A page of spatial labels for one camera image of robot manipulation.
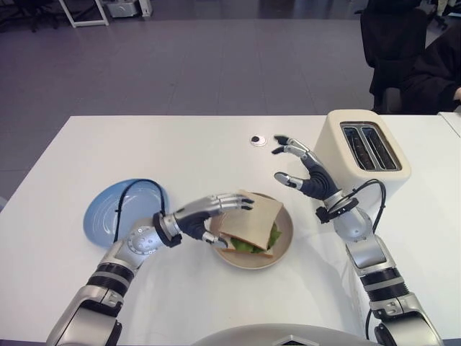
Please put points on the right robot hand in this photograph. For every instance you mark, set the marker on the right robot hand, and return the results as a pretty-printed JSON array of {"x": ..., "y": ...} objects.
[{"x": 317, "y": 180}]

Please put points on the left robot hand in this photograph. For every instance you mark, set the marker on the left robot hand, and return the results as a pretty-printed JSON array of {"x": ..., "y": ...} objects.
[{"x": 196, "y": 216}]

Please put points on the bread slice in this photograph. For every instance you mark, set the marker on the bread slice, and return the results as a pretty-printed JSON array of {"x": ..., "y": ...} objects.
[
  {"x": 252, "y": 220},
  {"x": 261, "y": 253}
]

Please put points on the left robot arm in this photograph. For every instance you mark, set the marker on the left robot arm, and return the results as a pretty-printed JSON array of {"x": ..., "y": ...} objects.
[{"x": 119, "y": 266}]

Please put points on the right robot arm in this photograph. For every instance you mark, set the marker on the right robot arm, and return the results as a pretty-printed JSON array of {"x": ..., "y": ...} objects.
[{"x": 374, "y": 266}]

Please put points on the cream toaster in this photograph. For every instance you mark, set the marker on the cream toaster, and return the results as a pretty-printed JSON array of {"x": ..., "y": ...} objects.
[{"x": 360, "y": 155}]

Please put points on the green lettuce leaf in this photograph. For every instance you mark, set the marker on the green lettuce leaf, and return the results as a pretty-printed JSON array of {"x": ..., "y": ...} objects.
[{"x": 252, "y": 245}]

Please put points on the beige plate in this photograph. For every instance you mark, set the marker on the beige plate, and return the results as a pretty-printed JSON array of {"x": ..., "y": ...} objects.
[{"x": 281, "y": 248}]

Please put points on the blue plate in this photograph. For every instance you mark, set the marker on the blue plate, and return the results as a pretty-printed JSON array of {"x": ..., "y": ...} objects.
[{"x": 104, "y": 212}]

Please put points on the robot body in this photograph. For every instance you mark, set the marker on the robot body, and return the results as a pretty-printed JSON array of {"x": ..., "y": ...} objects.
[{"x": 288, "y": 337}]

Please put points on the person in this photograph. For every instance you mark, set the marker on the person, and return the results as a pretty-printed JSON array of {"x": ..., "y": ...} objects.
[{"x": 432, "y": 79}]

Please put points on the black office chair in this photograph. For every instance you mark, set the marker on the black office chair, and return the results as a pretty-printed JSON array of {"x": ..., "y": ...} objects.
[{"x": 392, "y": 47}]

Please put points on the grey box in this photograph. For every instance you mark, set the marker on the grey box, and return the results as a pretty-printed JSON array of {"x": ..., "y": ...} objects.
[{"x": 124, "y": 8}]

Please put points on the white table frame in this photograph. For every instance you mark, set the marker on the white table frame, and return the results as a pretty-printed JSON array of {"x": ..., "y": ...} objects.
[{"x": 86, "y": 14}]

